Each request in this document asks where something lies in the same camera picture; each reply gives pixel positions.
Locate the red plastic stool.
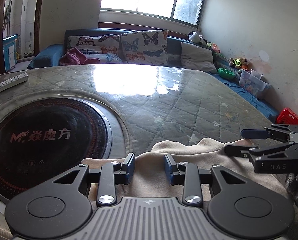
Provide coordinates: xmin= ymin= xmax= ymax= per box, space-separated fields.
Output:
xmin=275 ymin=107 xmax=298 ymax=125

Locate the blue white cabinet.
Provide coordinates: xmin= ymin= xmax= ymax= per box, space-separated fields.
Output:
xmin=3 ymin=34 xmax=18 ymax=72

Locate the cream knit sweater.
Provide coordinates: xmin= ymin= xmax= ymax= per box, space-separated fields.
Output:
xmin=81 ymin=137 xmax=293 ymax=205

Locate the left butterfly cushion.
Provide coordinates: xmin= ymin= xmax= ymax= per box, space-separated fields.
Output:
xmin=67 ymin=34 xmax=122 ymax=64

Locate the panda plush toy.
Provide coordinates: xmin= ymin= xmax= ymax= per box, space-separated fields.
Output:
xmin=188 ymin=31 xmax=208 ymax=46

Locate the quilted grey-green table cover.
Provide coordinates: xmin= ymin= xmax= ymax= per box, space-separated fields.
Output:
xmin=0 ymin=64 xmax=298 ymax=240

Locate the butterfly cushion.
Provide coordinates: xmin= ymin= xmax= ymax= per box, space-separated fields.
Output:
xmin=120 ymin=29 xmax=169 ymax=66
xmin=67 ymin=34 xmax=122 ymax=64

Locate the pink cloth on sofa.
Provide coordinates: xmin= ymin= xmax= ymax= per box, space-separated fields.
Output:
xmin=60 ymin=48 xmax=101 ymax=66

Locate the right butterfly cushion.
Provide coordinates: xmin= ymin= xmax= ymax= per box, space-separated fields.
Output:
xmin=120 ymin=29 xmax=169 ymax=66

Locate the blue corner sofa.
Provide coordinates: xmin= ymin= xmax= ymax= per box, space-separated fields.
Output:
xmin=29 ymin=27 xmax=279 ymax=122

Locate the small plush toys pile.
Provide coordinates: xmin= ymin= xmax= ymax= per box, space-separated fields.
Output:
xmin=229 ymin=57 xmax=250 ymax=71

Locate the clear plastic storage box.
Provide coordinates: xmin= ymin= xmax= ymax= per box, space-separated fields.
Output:
xmin=238 ymin=70 xmax=271 ymax=99

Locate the grey plain cushion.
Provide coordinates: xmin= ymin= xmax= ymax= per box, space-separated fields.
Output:
xmin=180 ymin=42 xmax=217 ymax=74

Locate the black round induction cooktop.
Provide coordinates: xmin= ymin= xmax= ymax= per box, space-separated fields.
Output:
xmin=0 ymin=98 xmax=112 ymax=203

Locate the green bowl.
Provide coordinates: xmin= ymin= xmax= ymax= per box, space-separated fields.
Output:
xmin=217 ymin=68 xmax=236 ymax=80

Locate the grey remote control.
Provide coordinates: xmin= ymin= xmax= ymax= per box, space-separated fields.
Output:
xmin=0 ymin=73 xmax=29 ymax=93

